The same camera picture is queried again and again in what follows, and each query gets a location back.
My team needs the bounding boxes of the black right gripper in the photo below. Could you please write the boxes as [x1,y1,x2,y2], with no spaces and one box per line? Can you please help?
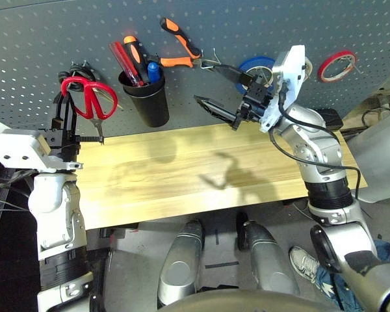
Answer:
[193,64,276,131]

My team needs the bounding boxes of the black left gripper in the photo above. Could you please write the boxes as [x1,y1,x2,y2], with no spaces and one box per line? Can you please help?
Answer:
[38,92,84,172]

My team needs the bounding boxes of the red handled scissors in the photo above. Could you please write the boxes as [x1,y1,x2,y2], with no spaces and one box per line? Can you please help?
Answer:
[60,77,118,139]

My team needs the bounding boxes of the blue tape roll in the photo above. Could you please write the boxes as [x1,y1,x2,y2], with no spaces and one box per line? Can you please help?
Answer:
[237,55,277,95]

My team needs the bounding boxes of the orange black needle-nose pliers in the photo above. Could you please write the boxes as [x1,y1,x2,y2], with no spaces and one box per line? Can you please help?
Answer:
[159,18,215,71]

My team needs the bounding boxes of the blue handled screwdriver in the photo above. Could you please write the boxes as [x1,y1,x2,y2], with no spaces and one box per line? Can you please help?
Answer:
[147,61,160,83]

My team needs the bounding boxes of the dark grey perforated pegboard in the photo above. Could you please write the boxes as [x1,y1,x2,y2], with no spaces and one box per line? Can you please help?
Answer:
[0,0,390,131]

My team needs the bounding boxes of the black plastic cup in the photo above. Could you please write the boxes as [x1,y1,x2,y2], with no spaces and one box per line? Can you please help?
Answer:
[118,70,170,128]

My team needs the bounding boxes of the red tape roll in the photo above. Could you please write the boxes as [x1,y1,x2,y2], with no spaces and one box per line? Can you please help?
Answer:
[317,49,358,83]

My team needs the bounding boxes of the black plastic tool case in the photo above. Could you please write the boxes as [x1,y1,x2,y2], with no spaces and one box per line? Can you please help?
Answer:
[318,109,343,131]

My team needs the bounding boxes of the silver peg hook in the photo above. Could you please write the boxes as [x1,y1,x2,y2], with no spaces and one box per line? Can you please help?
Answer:
[343,55,363,74]

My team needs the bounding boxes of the silver right robot leg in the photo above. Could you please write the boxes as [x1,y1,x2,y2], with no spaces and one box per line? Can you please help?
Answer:
[236,211,300,295]

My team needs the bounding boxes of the silver robot leg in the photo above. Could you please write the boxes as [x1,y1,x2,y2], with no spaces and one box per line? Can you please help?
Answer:
[157,219,205,306]
[236,211,300,295]

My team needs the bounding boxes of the large white machine housing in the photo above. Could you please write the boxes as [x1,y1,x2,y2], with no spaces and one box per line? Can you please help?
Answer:
[344,107,390,204]

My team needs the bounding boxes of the silver left robot leg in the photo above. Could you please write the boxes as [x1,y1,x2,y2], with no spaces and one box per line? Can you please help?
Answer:
[157,219,205,306]

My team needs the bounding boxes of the white grey sneaker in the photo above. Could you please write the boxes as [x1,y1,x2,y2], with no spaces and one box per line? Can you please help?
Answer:
[289,245,322,283]

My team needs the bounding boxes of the olive robot torso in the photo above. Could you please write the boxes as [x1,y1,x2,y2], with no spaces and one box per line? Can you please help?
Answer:
[155,289,345,312]

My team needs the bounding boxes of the blue jeans leg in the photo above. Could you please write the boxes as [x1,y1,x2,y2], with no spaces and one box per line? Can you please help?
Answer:
[311,239,390,312]

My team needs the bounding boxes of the silver wire pliers holder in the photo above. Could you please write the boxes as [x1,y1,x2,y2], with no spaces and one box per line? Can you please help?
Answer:
[200,47,224,71]

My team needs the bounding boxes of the black handled scissors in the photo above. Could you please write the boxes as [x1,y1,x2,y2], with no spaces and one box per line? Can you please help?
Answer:
[57,60,100,85]

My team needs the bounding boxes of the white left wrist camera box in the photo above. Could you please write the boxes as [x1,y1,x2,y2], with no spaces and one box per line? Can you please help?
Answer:
[0,128,51,173]

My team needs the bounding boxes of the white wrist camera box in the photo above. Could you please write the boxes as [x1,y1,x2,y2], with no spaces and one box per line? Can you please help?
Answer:
[0,128,51,173]
[259,45,306,133]

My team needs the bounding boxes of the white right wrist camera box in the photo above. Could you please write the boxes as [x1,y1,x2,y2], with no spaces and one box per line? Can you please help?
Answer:
[259,45,306,133]

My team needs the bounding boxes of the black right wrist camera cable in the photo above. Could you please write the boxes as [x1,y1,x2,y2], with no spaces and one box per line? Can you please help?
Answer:
[268,83,361,199]

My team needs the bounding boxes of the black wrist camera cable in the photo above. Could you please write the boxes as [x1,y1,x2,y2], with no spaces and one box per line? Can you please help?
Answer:
[0,170,33,191]
[268,83,361,199]

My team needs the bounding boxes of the black left wrist camera cable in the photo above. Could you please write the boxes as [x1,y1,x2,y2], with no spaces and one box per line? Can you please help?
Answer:
[0,170,33,191]

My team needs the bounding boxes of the orange black screwdriver handle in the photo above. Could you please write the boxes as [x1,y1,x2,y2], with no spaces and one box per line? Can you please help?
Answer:
[123,34,150,84]

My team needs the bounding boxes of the grey coiled floor cable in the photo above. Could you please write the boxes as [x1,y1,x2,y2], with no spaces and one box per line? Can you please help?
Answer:
[362,107,390,126]

